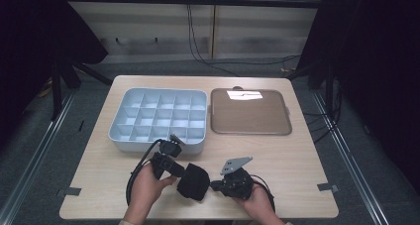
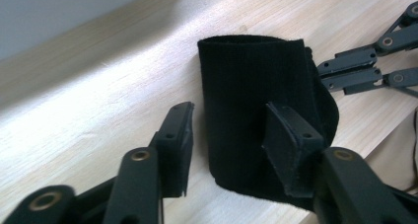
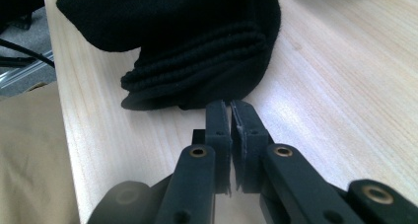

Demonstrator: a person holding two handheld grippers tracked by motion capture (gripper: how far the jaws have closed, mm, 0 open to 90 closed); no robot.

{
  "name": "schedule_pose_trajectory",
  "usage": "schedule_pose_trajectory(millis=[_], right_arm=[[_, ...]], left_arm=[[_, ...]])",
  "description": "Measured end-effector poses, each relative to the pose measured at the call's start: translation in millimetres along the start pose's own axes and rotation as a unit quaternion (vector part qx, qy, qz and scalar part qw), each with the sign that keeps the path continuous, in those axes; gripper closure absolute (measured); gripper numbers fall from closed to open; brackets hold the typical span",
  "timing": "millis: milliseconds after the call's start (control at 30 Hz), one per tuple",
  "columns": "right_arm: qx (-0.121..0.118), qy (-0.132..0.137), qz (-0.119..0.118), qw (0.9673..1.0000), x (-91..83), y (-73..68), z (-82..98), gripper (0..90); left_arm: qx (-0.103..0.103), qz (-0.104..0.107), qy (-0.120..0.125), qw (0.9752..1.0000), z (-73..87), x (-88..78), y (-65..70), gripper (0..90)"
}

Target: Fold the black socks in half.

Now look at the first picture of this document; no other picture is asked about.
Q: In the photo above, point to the black horizontal bar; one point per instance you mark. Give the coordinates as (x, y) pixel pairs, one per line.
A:
(198, 1)

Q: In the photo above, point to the white divided storage box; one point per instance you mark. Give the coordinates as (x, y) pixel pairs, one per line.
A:
(158, 119)

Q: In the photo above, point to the person's left hand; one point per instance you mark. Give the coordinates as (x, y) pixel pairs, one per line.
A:
(147, 192)

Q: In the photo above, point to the grey tape piece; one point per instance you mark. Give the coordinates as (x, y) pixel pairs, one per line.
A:
(327, 187)
(71, 191)

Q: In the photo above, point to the black metal stand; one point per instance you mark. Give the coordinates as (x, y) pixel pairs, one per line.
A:
(66, 76)

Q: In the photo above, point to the person's right hand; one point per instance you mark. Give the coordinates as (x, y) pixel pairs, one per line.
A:
(259, 206)

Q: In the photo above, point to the black sock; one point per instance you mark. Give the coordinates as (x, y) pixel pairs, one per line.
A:
(195, 183)

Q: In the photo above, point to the metal floor rail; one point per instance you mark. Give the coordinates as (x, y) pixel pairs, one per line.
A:
(36, 152)
(346, 152)

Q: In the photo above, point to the brown square tray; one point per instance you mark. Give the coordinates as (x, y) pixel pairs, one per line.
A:
(251, 116)

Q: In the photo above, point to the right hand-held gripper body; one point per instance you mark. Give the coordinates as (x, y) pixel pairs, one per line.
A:
(239, 183)

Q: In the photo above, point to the black curtain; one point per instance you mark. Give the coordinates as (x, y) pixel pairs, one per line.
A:
(379, 69)
(36, 53)

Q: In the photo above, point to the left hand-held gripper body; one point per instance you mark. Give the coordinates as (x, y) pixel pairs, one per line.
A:
(165, 159)

